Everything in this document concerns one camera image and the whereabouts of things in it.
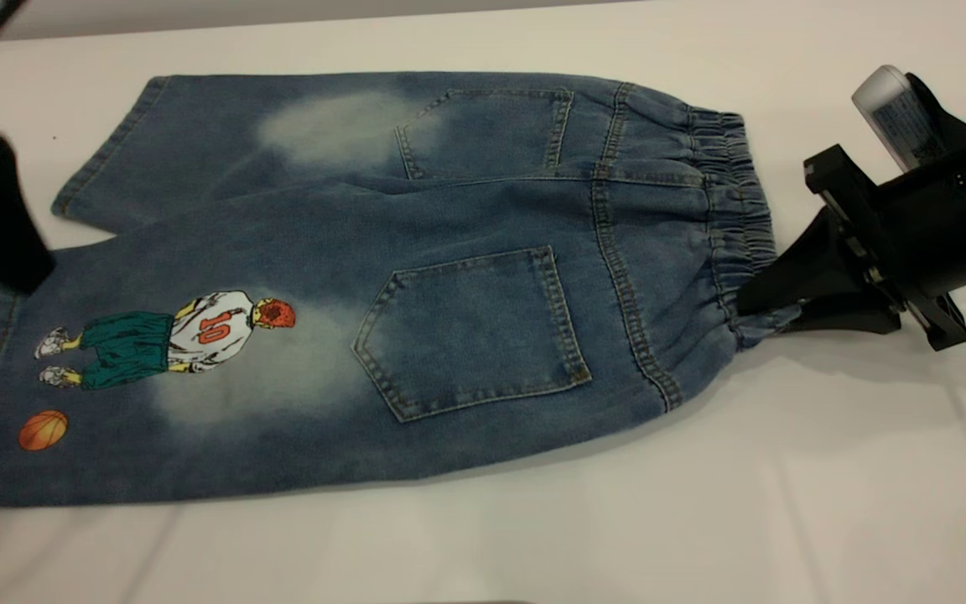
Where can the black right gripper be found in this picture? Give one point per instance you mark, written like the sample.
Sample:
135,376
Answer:
944,226

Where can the blue denim shorts basketball print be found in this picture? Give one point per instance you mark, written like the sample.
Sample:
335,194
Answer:
449,252

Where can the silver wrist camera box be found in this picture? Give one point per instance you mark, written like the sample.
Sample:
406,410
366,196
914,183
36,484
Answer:
898,117

